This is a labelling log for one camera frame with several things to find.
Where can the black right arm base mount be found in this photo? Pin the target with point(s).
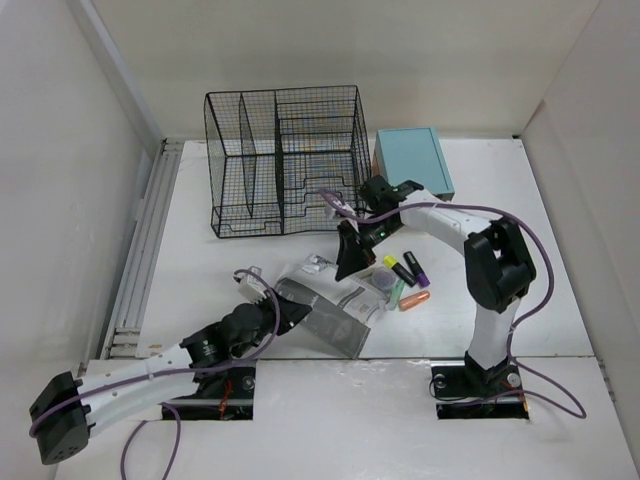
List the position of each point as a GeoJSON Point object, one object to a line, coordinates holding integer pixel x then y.
{"type": "Point", "coordinates": [458, 397]}

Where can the orange correction tape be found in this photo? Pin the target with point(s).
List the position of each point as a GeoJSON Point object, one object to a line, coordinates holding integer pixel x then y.
{"type": "Point", "coordinates": [413, 300]}

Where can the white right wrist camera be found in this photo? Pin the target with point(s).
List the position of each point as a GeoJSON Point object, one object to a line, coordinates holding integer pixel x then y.
{"type": "Point", "coordinates": [338, 211]}

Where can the aluminium rail frame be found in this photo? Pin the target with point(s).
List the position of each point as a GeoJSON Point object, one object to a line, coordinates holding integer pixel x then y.
{"type": "Point", "coordinates": [121, 333]}

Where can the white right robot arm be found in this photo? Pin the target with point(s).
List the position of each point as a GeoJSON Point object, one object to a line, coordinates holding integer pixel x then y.
{"type": "Point", "coordinates": [498, 266]}

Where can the green correction tape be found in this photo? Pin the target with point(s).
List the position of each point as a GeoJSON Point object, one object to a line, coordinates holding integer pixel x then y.
{"type": "Point", "coordinates": [394, 295]}

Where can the purple highlighter marker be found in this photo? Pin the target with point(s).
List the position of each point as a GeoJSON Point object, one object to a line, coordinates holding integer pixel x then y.
{"type": "Point", "coordinates": [416, 269]}

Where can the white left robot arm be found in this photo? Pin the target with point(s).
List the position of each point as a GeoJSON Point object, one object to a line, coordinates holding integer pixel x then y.
{"type": "Point", "coordinates": [70, 411]}

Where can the clear jar of paper clips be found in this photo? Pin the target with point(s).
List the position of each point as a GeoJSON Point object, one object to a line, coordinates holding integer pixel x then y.
{"type": "Point", "coordinates": [383, 279]}

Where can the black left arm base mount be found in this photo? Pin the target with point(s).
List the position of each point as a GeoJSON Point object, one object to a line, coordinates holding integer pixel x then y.
{"type": "Point", "coordinates": [227, 397]}

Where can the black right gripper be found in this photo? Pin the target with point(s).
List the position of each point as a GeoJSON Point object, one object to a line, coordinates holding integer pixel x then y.
{"type": "Point", "coordinates": [351, 256]}

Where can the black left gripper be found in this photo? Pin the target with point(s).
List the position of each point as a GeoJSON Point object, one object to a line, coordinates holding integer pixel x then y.
{"type": "Point", "coordinates": [288, 312]}

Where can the yellow highlighter marker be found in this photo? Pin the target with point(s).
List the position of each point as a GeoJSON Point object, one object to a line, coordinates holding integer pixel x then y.
{"type": "Point", "coordinates": [405, 275]}

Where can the black wire mesh desk organizer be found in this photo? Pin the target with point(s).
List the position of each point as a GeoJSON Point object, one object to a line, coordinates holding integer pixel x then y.
{"type": "Point", "coordinates": [272, 151]}

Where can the blue orange drawer box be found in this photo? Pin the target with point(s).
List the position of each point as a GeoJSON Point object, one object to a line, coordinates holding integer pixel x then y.
{"type": "Point", "coordinates": [415, 154]}

